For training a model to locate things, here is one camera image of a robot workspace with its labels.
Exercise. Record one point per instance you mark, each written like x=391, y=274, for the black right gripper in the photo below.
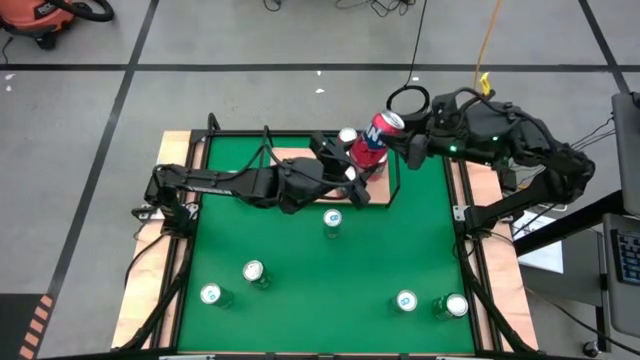
x=442, y=135

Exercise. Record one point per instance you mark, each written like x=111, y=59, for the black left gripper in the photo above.
x=335, y=167

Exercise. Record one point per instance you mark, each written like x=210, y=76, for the silver blue energy drink can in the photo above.
x=332, y=218
x=406, y=301

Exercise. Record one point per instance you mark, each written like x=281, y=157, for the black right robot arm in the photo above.
x=550, y=170

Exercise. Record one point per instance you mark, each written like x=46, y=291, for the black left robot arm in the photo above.
x=210, y=182

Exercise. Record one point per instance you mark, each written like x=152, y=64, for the green soda can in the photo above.
x=456, y=305
x=210, y=293
x=253, y=270

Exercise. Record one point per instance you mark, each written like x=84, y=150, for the black beam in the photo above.
x=565, y=225

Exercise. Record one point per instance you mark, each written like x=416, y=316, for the white paper sheet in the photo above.
x=547, y=260

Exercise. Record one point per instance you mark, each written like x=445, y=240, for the grey monitor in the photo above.
x=630, y=150

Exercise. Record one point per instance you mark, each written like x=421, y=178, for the grey side desk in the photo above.
x=575, y=285

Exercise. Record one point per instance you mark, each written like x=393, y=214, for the silver aluminium bar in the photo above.
x=187, y=357
x=455, y=357

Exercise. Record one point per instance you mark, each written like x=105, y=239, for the grey keyboard terminal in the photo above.
x=625, y=300

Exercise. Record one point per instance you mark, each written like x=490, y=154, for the black caster wheel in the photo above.
x=591, y=348

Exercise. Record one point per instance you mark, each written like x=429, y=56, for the orange shop vacuum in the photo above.
x=35, y=17

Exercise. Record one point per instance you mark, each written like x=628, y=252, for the black orange striped floor mat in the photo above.
x=15, y=325

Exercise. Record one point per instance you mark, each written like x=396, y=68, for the wooden shelf with black frame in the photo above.
x=382, y=192

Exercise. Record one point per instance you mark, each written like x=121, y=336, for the silver bracket plate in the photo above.
x=460, y=212
x=147, y=212

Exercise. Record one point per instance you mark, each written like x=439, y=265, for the black table frame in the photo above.
x=475, y=310

